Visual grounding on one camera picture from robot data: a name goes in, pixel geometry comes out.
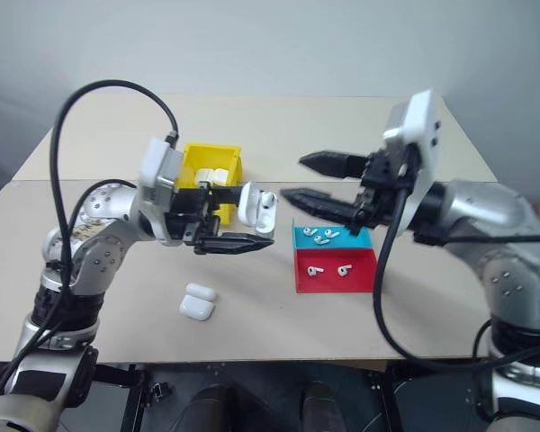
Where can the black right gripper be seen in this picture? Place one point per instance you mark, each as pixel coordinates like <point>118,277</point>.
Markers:
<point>382,189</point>

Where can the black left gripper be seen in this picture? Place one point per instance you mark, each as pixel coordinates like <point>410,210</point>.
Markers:
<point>190,218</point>

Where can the white earbud case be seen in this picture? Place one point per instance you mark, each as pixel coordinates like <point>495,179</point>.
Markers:
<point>220,175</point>
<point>204,175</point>
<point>197,306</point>
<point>252,211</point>

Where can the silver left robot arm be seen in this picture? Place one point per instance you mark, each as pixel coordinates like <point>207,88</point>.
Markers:
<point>100,254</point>

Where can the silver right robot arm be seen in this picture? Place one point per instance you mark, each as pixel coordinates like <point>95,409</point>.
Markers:
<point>499,234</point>

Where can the yellow plastic bin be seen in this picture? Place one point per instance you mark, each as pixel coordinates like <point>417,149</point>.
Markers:
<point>216,155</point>

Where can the white earbud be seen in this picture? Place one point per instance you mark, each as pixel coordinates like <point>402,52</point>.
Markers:
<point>331,233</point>
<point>315,271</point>
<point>267,201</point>
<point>343,270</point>
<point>320,240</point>
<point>307,231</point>

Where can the blue paper tray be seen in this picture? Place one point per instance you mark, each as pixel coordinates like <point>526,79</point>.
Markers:
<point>342,242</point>

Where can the red paper tray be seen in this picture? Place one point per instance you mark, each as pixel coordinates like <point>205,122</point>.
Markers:
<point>355,274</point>

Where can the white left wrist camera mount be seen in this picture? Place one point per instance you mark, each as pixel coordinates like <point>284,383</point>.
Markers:
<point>157,163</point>

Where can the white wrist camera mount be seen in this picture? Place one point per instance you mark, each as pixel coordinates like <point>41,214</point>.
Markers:
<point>420,130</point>
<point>157,163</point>

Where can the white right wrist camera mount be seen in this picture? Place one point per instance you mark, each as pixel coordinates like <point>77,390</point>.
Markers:
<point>420,130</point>

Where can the black table frame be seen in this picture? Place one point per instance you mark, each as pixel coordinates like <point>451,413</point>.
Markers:
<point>134,396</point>

